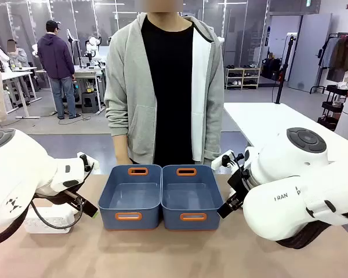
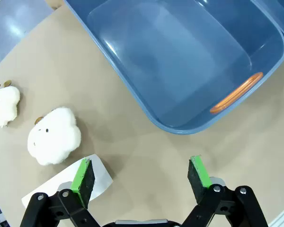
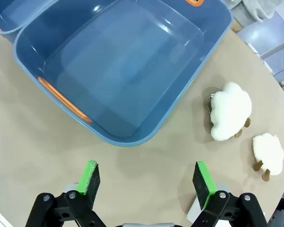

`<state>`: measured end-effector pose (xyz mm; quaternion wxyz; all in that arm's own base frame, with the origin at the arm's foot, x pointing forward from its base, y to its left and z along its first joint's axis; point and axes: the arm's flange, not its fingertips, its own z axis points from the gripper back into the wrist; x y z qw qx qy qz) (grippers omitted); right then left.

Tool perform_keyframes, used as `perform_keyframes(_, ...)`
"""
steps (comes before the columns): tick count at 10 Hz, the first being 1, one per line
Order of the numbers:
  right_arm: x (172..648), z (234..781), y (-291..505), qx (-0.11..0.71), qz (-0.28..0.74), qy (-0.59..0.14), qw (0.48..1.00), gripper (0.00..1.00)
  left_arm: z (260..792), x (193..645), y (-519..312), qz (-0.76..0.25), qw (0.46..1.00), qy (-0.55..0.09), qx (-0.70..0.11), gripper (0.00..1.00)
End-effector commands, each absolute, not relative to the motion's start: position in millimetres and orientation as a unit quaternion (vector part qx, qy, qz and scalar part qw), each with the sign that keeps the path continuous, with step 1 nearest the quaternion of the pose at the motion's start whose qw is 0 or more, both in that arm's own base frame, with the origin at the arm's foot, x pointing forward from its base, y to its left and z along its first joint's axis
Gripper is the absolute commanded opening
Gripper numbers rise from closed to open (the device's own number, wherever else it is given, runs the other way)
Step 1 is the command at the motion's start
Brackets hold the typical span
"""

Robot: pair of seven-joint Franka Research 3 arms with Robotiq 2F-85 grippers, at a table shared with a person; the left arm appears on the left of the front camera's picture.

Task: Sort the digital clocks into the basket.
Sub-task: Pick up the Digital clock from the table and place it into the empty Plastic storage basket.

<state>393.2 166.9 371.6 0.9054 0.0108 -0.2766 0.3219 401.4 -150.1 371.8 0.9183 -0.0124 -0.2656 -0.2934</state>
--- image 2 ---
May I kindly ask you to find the white digital clock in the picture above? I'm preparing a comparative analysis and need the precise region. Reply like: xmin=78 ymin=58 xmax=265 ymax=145
xmin=21 ymin=153 xmax=114 ymax=210

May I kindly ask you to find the white plush sheep toy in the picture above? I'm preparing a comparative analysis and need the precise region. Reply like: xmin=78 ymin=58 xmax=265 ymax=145
xmin=0 ymin=81 xmax=21 ymax=128
xmin=27 ymin=107 xmax=82 ymax=166

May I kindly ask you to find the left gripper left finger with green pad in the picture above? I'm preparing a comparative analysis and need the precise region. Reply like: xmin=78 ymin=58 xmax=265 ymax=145
xmin=20 ymin=157 xmax=102 ymax=227

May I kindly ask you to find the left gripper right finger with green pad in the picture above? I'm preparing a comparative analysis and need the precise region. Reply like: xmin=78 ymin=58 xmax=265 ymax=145
xmin=181 ymin=155 xmax=269 ymax=227

